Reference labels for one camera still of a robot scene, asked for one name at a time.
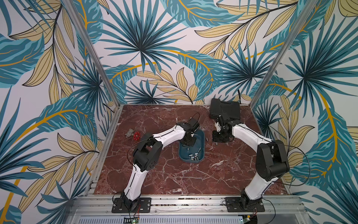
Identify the grey valve with red handwheel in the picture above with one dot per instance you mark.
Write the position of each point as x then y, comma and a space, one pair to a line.
136, 135

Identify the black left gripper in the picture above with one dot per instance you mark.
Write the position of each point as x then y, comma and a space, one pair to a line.
191, 143

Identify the teal plastic storage box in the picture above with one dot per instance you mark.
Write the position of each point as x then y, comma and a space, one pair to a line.
186, 152

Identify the aluminium corner post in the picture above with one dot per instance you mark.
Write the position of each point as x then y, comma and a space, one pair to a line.
79, 25
309, 6

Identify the aluminium front rail frame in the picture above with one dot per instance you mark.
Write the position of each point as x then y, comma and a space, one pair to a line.
195, 209

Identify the black plastic tool case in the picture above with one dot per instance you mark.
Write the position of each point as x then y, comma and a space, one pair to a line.
231, 108

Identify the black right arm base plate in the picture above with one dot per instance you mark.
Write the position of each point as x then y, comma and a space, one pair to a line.
243, 204

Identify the aluminium right corner post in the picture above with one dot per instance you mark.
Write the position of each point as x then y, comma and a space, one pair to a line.
309, 6

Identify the aluminium left corner post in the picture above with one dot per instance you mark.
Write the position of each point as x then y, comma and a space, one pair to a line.
79, 25

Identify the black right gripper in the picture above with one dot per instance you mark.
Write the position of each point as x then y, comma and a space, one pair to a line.
221, 136

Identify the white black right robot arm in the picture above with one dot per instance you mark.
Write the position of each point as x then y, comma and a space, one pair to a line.
271, 156

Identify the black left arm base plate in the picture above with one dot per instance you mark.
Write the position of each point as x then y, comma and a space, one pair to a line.
122, 205

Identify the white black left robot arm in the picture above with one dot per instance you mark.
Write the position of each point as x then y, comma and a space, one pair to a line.
147, 153

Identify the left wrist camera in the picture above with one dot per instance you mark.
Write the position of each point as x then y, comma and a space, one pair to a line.
193, 124

